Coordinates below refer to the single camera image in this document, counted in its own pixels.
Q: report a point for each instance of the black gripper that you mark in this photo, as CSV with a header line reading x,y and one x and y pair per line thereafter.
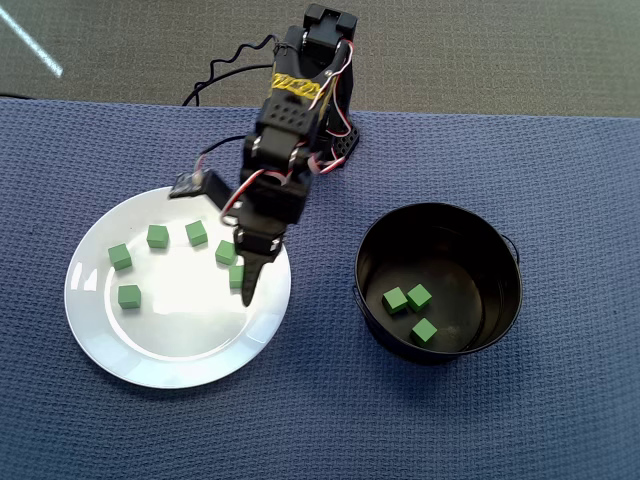
x,y
256,245

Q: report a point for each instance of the green cube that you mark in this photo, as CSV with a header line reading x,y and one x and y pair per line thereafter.
x,y
119,257
424,331
129,296
225,252
196,233
395,301
157,236
235,276
419,298

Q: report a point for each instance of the white round plate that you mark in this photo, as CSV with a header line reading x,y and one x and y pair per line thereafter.
x,y
165,345

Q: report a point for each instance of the blue woven table cloth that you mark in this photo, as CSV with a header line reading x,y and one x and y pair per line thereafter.
x,y
320,425

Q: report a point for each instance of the black metal bucket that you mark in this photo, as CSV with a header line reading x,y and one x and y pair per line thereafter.
x,y
450,240

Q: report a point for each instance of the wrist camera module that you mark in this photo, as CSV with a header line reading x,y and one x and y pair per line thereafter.
x,y
186,185

